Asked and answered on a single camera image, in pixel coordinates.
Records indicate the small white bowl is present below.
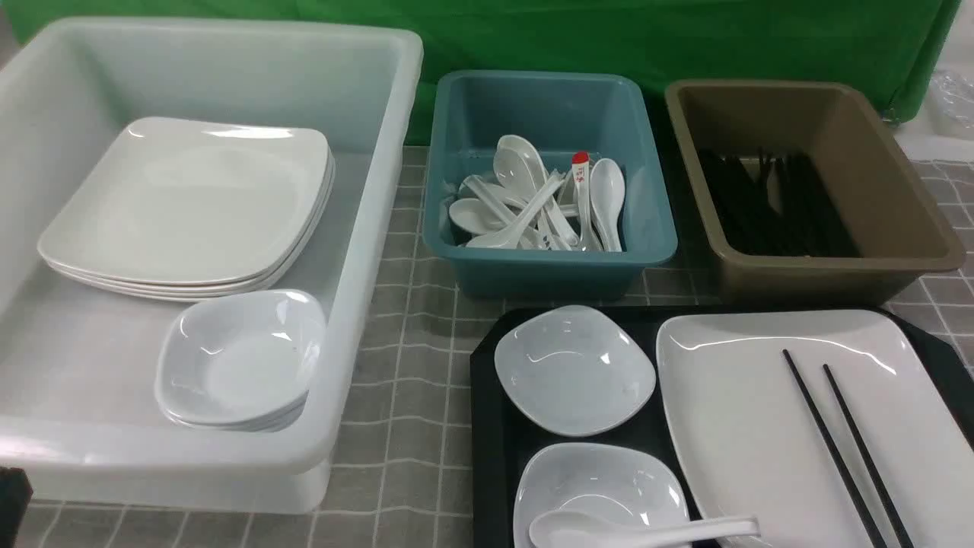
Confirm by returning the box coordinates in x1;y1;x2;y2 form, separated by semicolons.
494;305;657;438
511;443;691;547

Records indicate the white ceramic spoon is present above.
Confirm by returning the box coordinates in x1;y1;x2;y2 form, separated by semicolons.
528;510;761;547

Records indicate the large white square plate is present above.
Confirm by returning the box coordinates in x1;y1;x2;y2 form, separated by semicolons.
655;309;973;547

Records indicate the black chopstick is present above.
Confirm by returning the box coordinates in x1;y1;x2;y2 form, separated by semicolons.
823;364;915;547
781;348;888;547

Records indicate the pile of white spoons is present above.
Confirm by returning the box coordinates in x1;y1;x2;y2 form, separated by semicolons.
447;135;626;252

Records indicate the teal plastic bin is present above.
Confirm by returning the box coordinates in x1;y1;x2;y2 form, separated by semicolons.
423;70;678;302

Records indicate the red capped white tube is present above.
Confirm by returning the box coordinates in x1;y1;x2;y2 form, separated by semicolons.
571;151;594;252

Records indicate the black serving tray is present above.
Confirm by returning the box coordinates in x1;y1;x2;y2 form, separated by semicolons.
470;307;972;547

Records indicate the grey checked tablecloth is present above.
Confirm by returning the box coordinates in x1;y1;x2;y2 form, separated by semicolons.
0;145;974;548

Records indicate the stack of small white bowls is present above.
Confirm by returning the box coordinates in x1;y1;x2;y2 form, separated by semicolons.
154;290;326;432

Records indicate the stack of white square plates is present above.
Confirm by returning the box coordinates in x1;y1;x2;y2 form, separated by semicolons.
37;116;337;302

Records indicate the pile of black chopsticks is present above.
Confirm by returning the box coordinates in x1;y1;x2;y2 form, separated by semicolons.
697;148;861;259

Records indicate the brown plastic bin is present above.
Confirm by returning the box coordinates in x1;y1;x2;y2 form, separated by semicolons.
665;80;965;305

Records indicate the large white plastic tub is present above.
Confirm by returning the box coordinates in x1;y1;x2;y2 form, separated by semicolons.
1;18;423;513

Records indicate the green backdrop cloth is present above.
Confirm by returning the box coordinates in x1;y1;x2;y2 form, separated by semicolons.
2;1;960;145

